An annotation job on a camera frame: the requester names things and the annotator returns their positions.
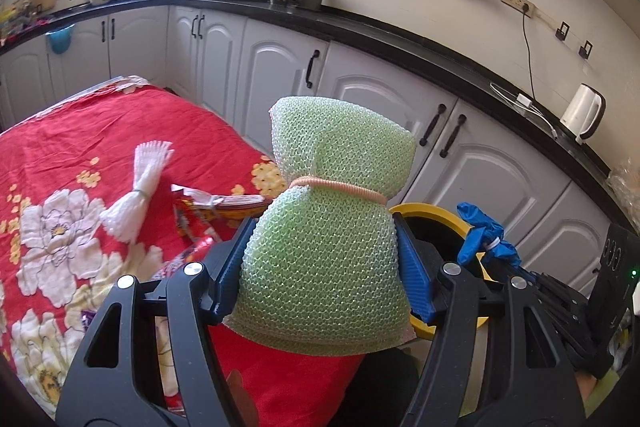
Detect white electric kettle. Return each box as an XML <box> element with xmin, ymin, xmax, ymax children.
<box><xmin>559</xmin><ymin>83</ymin><xmax>607</xmax><ymax>145</ymax></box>

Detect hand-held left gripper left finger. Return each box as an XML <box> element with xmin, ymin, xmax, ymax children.
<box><xmin>55</xmin><ymin>216</ymin><xmax>259</xmax><ymax>427</ymax></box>

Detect white kitchen base cabinets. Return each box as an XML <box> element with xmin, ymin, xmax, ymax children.
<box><xmin>0</xmin><ymin>4</ymin><xmax>613</xmax><ymax>298</ymax></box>

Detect yellow trash bin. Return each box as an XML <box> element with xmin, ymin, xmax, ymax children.
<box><xmin>387</xmin><ymin>202</ymin><xmax>493</xmax><ymax>340</ymax></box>

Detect person's right forearm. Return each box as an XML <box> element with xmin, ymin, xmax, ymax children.
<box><xmin>575</xmin><ymin>369</ymin><xmax>621</xmax><ymax>413</ymax></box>

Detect clear plastic bag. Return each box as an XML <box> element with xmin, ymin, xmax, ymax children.
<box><xmin>606</xmin><ymin>157</ymin><xmax>640</xmax><ymax>212</ymax></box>

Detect green mesh sponge bundle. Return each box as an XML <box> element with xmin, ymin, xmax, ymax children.
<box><xmin>222</xmin><ymin>94</ymin><xmax>418</xmax><ymax>355</ymax></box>

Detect blue plastic hanging basket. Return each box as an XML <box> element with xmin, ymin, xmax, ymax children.
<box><xmin>45</xmin><ymin>24</ymin><xmax>76</xmax><ymax>56</ymax></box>

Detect red floral blanket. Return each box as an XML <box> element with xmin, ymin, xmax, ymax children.
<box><xmin>0</xmin><ymin>76</ymin><xmax>368</xmax><ymax>427</ymax></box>

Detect yellow tied snack packet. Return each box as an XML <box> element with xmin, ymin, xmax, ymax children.
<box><xmin>171</xmin><ymin>184</ymin><xmax>268</xmax><ymax>233</ymax></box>

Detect black power cable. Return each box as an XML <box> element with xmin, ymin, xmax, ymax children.
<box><xmin>522</xmin><ymin>8</ymin><xmax>537</xmax><ymax>102</ymax></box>

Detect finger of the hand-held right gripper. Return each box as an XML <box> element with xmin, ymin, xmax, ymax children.
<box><xmin>482</xmin><ymin>252</ymin><xmax>596</xmax><ymax>368</ymax></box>

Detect white charger cable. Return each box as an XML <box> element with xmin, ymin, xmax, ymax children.
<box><xmin>490</xmin><ymin>82</ymin><xmax>561</xmax><ymax>140</ymax></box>

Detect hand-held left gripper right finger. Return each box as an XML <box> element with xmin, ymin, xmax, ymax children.
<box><xmin>392</xmin><ymin>211</ymin><xmax>586</xmax><ymax>427</ymax></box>

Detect white foam net bundle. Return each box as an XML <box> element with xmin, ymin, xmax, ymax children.
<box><xmin>100</xmin><ymin>139</ymin><xmax>175</xmax><ymax>244</ymax></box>

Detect blue plastic glove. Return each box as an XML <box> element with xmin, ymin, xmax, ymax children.
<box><xmin>456</xmin><ymin>201</ymin><xmax>522</xmax><ymax>269</ymax></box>

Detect black kitchen countertop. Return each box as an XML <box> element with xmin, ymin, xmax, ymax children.
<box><xmin>0</xmin><ymin>0</ymin><xmax>640</xmax><ymax>233</ymax></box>

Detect beige wall power strip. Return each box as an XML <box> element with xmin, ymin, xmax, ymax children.
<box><xmin>501</xmin><ymin>0</ymin><xmax>537</xmax><ymax>18</ymax></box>

